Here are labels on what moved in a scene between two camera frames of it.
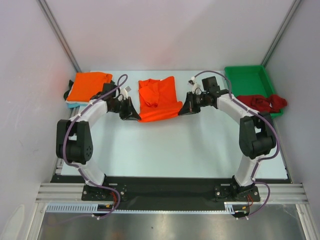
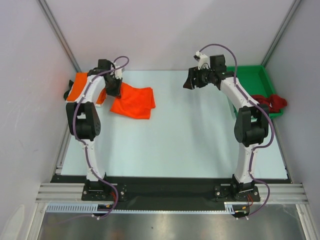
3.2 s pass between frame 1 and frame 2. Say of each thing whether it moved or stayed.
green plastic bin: stayed
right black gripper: moved
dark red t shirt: stayed
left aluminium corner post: stayed
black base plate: stayed
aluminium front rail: stayed
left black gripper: moved
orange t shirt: moved
